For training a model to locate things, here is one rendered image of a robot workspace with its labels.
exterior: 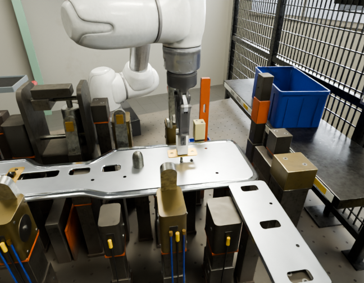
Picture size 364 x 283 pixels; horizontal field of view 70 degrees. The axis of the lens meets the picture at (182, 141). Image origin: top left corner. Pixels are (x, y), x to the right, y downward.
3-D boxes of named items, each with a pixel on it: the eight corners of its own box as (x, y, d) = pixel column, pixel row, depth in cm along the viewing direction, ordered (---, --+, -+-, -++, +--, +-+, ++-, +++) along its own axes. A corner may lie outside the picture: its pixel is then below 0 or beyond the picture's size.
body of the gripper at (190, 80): (164, 65, 66) (165, 99, 71) (168, 75, 59) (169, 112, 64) (193, 64, 67) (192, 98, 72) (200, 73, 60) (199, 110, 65)
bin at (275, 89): (273, 128, 89) (280, 91, 82) (250, 96, 115) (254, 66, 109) (321, 127, 89) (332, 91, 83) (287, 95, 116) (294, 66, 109)
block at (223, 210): (210, 307, 71) (217, 236, 56) (200, 267, 81) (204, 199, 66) (236, 302, 72) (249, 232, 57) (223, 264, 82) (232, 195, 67)
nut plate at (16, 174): (13, 186, 68) (12, 182, 67) (-2, 187, 67) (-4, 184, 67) (25, 167, 75) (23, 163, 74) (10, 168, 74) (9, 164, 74)
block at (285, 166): (264, 264, 81) (288, 172, 63) (254, 243, 88) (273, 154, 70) (288, 260, 82) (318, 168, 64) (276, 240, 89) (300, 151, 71)
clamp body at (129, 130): (123, 208, 103) (109, 122, 84) (123, 190, 112) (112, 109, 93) (140, 206, 104) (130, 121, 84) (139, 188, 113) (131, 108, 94)
